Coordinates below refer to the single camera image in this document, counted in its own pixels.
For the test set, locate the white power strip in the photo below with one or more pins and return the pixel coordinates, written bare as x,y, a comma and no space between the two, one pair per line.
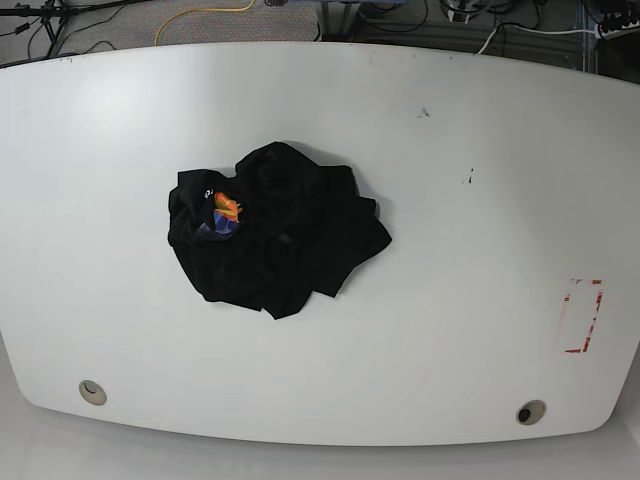
618,24

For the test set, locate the aluminium frame post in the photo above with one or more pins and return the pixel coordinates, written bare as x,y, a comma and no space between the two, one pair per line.
336,19

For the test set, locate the crumpled black T-shirt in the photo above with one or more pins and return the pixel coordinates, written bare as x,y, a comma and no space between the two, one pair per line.
280,229

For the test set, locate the table cable grommet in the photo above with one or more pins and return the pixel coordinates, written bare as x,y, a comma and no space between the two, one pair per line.
531,412
92,393

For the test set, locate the black tripod stand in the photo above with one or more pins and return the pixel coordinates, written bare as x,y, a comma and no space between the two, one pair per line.
53,17

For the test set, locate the red tape rectangle marking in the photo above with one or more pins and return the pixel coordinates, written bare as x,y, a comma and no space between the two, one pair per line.
578,316

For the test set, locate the left table cable grommet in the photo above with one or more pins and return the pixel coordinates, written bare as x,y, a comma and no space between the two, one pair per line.
92,393

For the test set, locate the right table cable grommet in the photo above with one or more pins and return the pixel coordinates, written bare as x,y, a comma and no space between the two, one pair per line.
531,412

